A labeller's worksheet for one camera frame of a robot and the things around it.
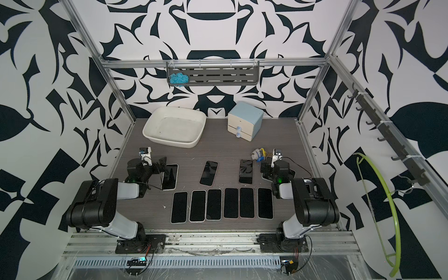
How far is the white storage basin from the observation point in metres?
1.08

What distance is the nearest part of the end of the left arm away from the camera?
2.42ft

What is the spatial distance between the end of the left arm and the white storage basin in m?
0.20

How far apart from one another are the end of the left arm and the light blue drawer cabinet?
18.0 inches

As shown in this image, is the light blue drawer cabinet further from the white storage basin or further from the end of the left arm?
the end of the left arm

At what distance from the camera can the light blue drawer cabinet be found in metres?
1.02

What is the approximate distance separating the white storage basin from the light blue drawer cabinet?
181mm
